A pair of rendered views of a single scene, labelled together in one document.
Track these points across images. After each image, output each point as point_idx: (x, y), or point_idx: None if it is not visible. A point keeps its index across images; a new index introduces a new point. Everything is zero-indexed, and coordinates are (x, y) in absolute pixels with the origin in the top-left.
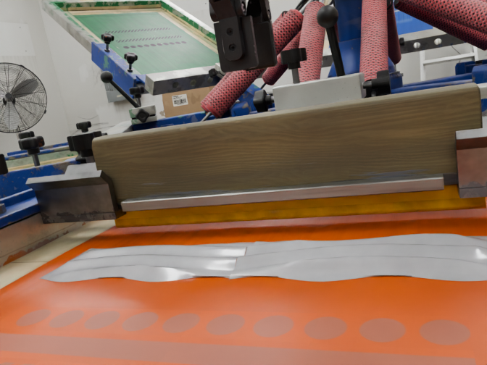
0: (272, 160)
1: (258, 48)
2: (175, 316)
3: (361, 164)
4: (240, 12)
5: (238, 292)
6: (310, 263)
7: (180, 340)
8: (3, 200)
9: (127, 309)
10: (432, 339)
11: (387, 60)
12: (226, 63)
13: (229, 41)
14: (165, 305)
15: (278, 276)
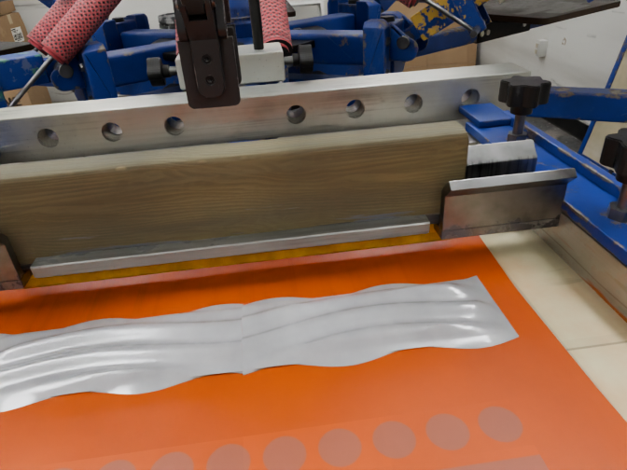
0: (247, 205)
1: None
2: (215, 454)
3: (348, 208)
4: (224, 35)
5: (269, 397)
6: (331, 344)
7: None
8: None
9: (139, 452)
10: (495, 435)
11: (286, 13)
12: (197, 97)
13: (205, 72)
14: (188, 436)
15: (300, 363)
